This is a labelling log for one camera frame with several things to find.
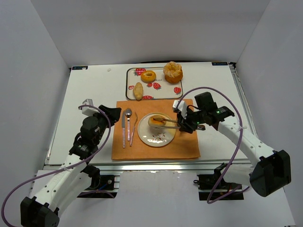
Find metal tongs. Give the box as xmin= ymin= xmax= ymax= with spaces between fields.
xmin=152 ymin=115 xmax=206 ymax=131

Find yellow ring donut front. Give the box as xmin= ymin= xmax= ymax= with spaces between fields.
xmin=148 ymin=115 xmax=166 ymax=127

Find yellow ring donut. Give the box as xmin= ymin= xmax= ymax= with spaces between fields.
xmin=141 ymin=70 xmax=156 ymax=83
xmin=148 ymin=115 xmax=166 ymax=127

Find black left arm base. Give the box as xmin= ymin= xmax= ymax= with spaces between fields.
xmin=78 ymin=165 xmax=120 ymax=199

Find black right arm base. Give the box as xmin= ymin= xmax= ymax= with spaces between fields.
xmin=193 ymin=163 xmax=244 ymax=201

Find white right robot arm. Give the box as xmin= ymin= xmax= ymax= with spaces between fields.
xmin=173 ymin=92 xmax=291 ymax=197

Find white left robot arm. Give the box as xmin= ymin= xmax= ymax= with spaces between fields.
xmin=20 ymin=104 xmax=122 ymax=227

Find oblong bread roll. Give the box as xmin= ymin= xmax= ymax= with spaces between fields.
xmin=133 ymin=82 xmax=143 ymax=101

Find orange cloth placemat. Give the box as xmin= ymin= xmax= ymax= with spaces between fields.
xmin=112 ymin=99 xmax=200 ymax=160

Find round white yellow plate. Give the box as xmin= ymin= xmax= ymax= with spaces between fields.
xmin=137 ymin=112 xmax=176 ymax=147

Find strawberry pattern tray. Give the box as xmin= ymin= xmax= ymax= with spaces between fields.
xmin=125 ymin=67 xmax=183 ymax=100

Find tall sugared bundt cake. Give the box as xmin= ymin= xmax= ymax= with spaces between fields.
xmin=163 ymin=61 xmax=183 ymax=84

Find knife with pink handle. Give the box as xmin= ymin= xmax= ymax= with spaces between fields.
xmin=121 ymin=111 xmax=125 ymax=148

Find spoon with pink handle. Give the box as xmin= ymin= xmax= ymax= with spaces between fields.
xmin=125 ymin=108 xmax=132 ymax=141

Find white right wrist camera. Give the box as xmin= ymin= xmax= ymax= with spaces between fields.
xmin=172 ymin=100 xmax=187 ymax=118

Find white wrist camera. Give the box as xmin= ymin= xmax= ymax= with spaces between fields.
xmin=172 ymin=100 xmax=187 ymax=118
xmin=78 ymin=99 xmax=99 ymax=116

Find fork with pink handle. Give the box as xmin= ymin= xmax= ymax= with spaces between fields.
xmin=130 ymin=112 xmax=138 ymax=147

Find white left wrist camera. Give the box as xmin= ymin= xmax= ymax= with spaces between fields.
xmin=78 ymin=99 xmax=99 ymax=116

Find aluminium frame rail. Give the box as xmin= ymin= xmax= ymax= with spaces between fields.
xmin=42 ymin=160 xmax=268 ymax=172

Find yellow ring donut back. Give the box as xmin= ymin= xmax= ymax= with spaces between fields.
xmin=141 ymin=70 xmax=156 ymax=83

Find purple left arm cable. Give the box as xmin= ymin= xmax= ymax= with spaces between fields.
xmin=1 ymin=104 xmax=112 ymax=227

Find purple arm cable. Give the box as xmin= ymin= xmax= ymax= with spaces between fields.
xmin=1 ymin=104 xmax=112 ymax=227
xmin=176 ymin=87 xmax=250 ymax=204

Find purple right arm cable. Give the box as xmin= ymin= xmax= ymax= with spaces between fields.
xmin=176 ymin=87 xmax=250 ymax=204

